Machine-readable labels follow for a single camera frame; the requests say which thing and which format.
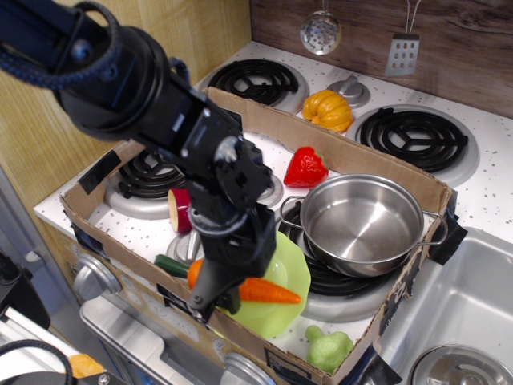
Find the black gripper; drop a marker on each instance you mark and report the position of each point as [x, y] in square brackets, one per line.
[232, 253]

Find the orange toy carrot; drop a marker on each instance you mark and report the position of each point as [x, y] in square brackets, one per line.
[251, 290]

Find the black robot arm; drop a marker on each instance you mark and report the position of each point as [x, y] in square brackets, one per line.
[116, 83]

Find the light green plastic plate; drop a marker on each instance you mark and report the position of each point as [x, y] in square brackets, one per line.
[289, 270]

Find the silver oven knob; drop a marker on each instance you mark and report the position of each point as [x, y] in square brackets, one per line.
[239, 370]
[94, 279]

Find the front silver stove knob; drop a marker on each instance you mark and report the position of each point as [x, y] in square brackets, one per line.
[186, 248]

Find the silver stove knob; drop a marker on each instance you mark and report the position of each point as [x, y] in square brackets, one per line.
[273, 194]
[186, 248]
[356, 94]

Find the brown cardboard fence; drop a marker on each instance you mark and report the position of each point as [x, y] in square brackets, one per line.
[283, 365]

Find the purple toy onion half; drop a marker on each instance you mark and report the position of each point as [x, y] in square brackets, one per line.
[178, 206]

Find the green toy broccoli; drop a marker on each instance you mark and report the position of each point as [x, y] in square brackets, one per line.
[327, 351]

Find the front right black burner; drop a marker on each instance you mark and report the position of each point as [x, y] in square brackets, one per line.
[333, 297]

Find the black burner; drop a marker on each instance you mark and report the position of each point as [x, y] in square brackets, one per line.
[333, 297]
[429, 139]
[268, 82]
[139, 189]

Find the centre silver stove knob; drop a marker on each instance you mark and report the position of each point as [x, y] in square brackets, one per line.
[273, 194]

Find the silver oven front knob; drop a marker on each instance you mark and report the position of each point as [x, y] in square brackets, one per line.
[94, 279]

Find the front left black burner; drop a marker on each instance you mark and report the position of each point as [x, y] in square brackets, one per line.
[139, 189]

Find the orange object bottom left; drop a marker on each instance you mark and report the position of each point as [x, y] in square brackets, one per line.
[83, 365]

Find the stainless steel pot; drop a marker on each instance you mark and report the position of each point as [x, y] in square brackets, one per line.
[363, 225]

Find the red toy strawberry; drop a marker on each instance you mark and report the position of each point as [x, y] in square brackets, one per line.
[306, 169]

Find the yellow toy pumpkin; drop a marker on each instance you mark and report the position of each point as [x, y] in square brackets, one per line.
[329, 110]

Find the back left black burner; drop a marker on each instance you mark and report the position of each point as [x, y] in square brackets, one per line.
[268, 82]

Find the silver sink drain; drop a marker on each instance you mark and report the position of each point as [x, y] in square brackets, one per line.
[455, 364]

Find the stainless steel sink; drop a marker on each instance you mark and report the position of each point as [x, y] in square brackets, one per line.
[467, 302]

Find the back silver stove knob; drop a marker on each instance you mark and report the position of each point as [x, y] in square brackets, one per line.
[356, 94]

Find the back right black burner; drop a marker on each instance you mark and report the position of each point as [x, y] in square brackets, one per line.
[429, 139]

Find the hanging metal strainer ladle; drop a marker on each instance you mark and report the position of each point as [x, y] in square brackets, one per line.
[321, 32]

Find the hanging metal slotted spatula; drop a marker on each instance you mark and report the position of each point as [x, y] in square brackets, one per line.
[404, 47]

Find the silver oven door handle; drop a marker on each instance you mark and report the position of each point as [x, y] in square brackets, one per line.
[130, 338]

